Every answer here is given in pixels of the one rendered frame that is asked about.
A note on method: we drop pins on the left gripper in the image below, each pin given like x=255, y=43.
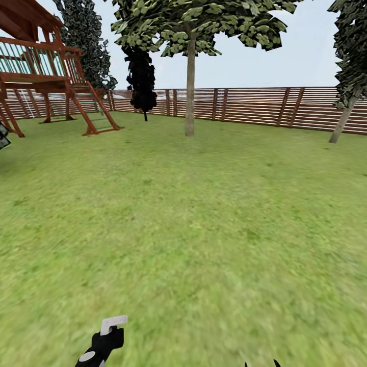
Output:
x=114, y=339

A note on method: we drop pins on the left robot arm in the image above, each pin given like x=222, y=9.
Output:
x=104, y=342

